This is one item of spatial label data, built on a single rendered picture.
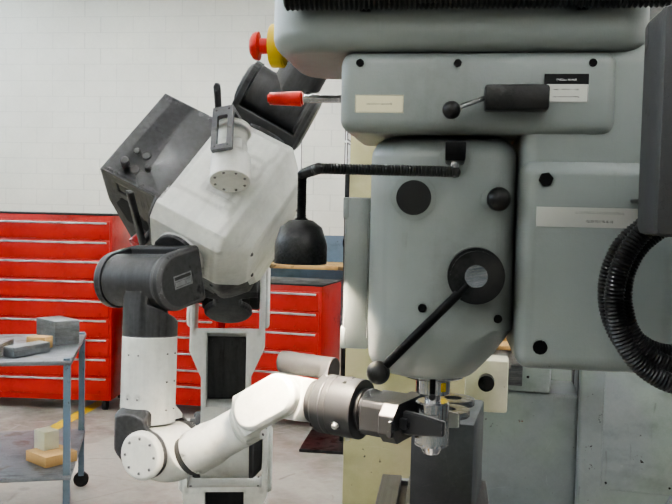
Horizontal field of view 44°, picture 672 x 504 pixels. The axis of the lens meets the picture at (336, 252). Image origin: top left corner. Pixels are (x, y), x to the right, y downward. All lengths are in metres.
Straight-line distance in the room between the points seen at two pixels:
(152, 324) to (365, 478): 1.78
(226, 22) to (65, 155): 2.70
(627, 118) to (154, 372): 0.81
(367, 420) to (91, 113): 10.16
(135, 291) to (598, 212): 0.74
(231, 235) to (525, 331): 0.57
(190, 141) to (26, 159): 10.05
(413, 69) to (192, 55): 9.81
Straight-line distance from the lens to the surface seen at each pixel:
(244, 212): 1.43
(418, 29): 1.05
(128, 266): 1.40
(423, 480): 1.66
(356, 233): 1.14
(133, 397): 1.39
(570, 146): 1.05
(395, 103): 1.04
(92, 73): 11.25
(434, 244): 1.05
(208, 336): 1.80
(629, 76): 1.08
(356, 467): 3.03
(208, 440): 1.34
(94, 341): 6.34
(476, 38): 1.05
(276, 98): 1.28
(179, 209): 1.43
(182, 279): 1.38
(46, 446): 4.23
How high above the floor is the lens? 1.53
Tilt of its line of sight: 3 degrees down
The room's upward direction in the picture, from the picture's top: 1 degrees clockwise
